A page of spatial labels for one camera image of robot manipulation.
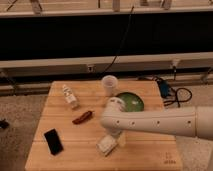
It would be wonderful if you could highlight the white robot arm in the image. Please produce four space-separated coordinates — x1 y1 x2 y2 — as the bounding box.
100 97 213 145

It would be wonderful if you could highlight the black smartphone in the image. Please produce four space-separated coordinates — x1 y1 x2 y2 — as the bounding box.
44 129 63 155

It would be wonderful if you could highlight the blue power adapter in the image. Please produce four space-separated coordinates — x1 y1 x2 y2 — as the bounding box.
158 81 170 98

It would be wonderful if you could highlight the small white bottle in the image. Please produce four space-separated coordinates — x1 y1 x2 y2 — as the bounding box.
62 85 79 109

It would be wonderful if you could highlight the green bowl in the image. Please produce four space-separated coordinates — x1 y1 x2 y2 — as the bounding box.
117 92 144 112

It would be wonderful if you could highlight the brown sausage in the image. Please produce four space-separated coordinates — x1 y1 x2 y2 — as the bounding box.
72 111 93 125

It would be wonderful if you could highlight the black object on floor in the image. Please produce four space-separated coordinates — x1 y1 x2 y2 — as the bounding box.
0 119 9 129

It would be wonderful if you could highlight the black hanging cable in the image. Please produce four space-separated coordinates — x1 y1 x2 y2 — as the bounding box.
99 4 136 75

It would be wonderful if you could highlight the white plastic cup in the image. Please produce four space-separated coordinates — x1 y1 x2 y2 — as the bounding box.
101 75 118 96

